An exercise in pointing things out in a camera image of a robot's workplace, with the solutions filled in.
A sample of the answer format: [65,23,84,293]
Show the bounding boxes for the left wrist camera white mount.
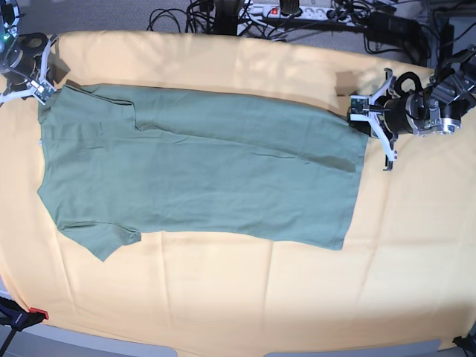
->
[348,68,398,172]

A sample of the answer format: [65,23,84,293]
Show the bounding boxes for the white power strip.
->
[242,2,353,25]

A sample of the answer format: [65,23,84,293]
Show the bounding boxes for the black power adapter brick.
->
[367,12,421,43]

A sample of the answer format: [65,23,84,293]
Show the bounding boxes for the black box far right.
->
[438,22,454,68]

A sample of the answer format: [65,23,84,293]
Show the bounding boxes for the black clamp right corner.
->
[452,326,476,357]

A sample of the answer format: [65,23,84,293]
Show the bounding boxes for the green T-shirt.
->
[38,85,367,260]

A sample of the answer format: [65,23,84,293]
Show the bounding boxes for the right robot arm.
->
[1,1,48,86]

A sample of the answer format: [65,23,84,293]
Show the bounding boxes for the yellow table cloth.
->
[1,31,475,356]

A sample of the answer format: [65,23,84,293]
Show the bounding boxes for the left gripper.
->
[348,72,424,138]

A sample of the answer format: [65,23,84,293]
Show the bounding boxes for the red and blue clamp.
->
[0,297,49,356]

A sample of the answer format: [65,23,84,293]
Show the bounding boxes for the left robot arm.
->
[348,45,475,142]

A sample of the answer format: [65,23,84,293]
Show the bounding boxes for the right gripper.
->
[1,33,48,84]

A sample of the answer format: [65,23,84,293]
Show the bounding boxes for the black centre stand post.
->
[213,0,244,36]

